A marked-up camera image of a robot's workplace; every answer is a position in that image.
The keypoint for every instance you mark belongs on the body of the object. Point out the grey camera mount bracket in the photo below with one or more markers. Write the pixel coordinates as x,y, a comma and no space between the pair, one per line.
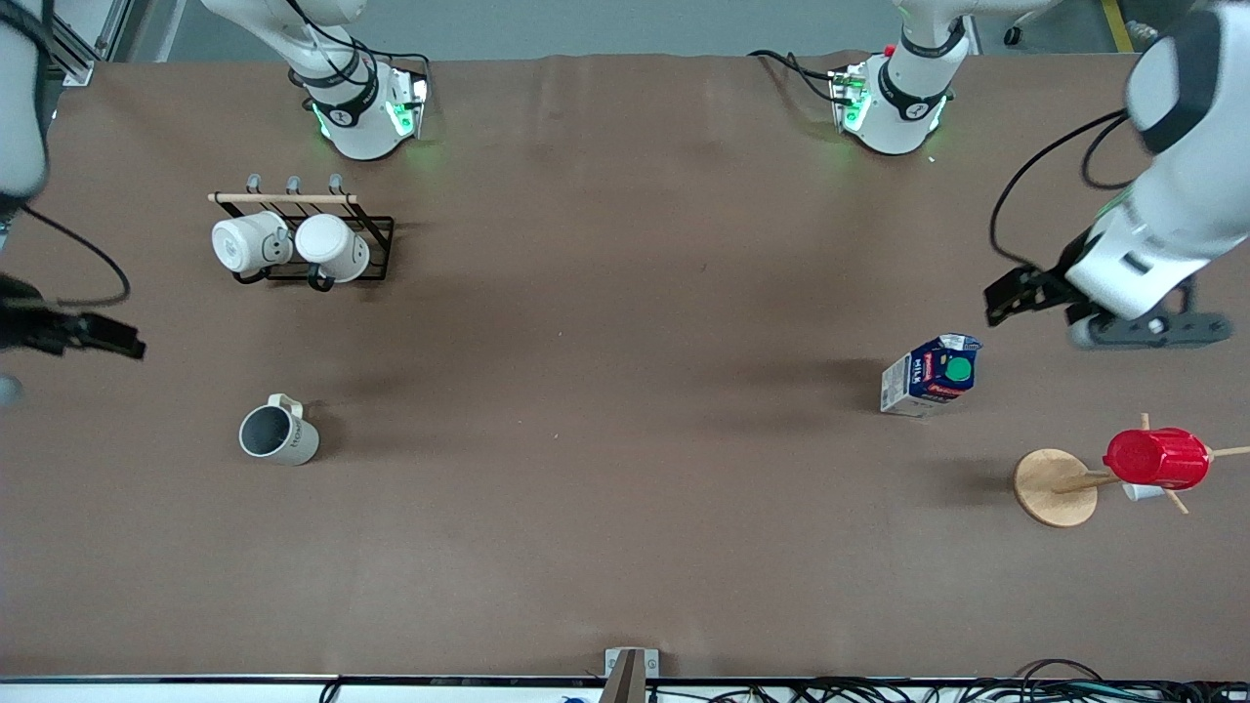
631,674

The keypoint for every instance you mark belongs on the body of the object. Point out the brown table cover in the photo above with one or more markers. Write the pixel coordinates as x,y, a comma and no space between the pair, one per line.
625,469

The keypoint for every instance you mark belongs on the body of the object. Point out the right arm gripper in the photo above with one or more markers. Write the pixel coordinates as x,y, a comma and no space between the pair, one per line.
29,327

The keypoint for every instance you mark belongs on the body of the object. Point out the blue white milk carton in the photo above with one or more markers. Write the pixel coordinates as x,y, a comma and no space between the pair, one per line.
918,386

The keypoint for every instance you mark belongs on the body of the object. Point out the small white cup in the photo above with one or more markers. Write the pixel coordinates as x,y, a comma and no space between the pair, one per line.
1141,492

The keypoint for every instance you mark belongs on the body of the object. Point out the aluminium frame profile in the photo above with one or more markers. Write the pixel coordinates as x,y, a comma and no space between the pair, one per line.
73,44

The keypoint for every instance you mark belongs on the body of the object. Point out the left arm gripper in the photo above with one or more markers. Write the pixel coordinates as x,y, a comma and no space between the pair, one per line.
1053,283

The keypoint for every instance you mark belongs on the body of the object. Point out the wooden mug tree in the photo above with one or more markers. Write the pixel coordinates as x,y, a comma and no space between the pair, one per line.
1050,488

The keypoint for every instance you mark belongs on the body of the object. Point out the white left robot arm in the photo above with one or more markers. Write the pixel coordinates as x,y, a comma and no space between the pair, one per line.
1191,186

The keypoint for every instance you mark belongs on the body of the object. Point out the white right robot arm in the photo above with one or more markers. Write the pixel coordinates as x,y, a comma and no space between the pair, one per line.
356,117

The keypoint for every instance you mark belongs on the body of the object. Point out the red ribbed cup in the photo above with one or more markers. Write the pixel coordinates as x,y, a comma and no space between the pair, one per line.
1157,459

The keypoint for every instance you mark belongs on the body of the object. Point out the black caster wheel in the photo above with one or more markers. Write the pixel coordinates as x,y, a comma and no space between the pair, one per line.
1014,37

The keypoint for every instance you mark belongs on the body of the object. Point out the white mug with spots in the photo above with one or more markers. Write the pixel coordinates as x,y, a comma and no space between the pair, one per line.
244,242

